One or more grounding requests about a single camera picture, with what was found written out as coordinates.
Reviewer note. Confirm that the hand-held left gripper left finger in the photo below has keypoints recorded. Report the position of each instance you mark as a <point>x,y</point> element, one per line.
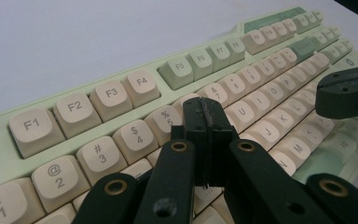
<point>174,174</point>

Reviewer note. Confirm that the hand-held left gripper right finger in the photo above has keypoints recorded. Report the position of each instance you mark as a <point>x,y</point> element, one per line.
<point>254,180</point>

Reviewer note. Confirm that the green and cream keyboard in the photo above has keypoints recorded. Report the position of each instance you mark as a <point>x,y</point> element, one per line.
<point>105,124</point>

